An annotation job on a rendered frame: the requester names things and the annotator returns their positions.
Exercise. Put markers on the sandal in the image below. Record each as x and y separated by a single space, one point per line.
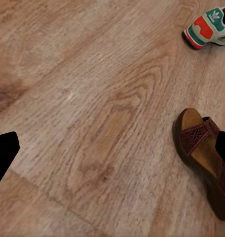
195 139

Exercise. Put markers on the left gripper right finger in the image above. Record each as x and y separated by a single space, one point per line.
220 144

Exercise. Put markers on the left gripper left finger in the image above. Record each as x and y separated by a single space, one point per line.
9 147

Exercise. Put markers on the gym shoe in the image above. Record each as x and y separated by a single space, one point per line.
209 27

